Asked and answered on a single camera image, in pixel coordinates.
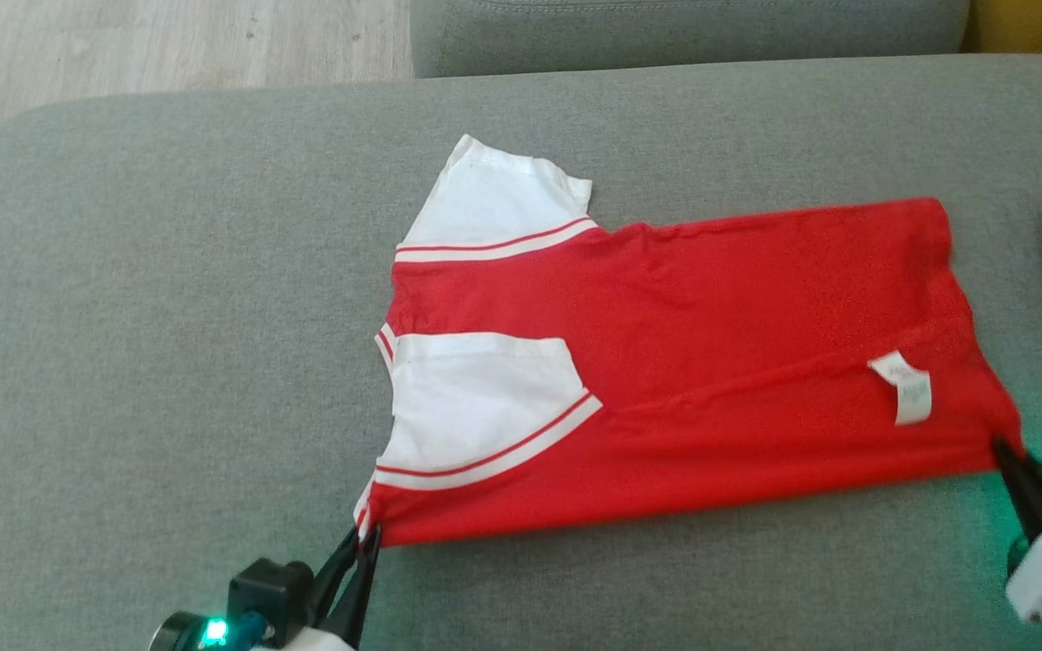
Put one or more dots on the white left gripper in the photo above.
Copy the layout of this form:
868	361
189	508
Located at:
317	642

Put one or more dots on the red white jersey shirt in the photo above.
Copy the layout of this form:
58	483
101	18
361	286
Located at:
738	344

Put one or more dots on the large grey fabric sofa seat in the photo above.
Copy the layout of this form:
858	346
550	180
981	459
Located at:
168	316

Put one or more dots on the small grey fabric sofa cushion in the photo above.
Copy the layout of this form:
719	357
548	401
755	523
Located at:
684	32

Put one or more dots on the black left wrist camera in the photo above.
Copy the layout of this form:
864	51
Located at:
268	592

